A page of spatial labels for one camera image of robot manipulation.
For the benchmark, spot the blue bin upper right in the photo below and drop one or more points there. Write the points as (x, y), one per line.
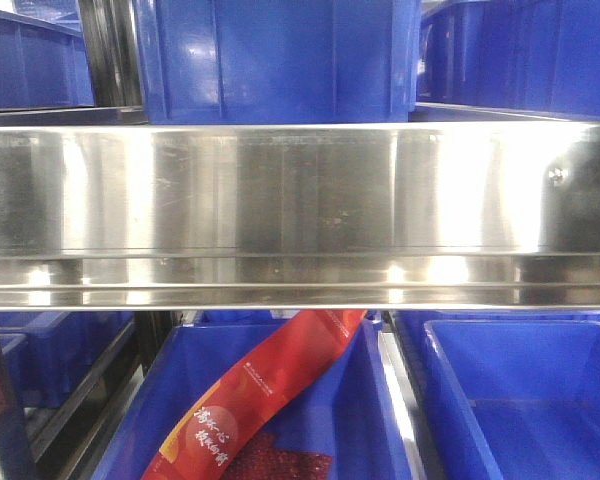
(541, 56)

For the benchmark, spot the blue bin upper left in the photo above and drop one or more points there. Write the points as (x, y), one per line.
(42, 65)

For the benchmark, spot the red snack package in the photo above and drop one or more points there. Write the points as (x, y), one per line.
(209, 436)

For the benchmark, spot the round steel bolt head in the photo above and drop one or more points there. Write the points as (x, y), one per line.
(557, 175)

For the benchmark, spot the blue bin lower left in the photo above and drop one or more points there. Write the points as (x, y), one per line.
(48, 353)

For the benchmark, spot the blue bin holding red package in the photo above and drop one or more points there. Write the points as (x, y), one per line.
(341, 427)

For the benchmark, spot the blue bin lower right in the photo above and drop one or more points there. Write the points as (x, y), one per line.
(509, 396)

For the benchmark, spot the stainless steel shelf rail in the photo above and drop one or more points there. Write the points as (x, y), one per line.
(453, 214)

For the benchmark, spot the blue bin upper centre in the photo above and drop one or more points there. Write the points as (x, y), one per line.
(278, 62)

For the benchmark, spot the dark steel rack frame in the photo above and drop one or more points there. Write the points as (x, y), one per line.
(19, 451)

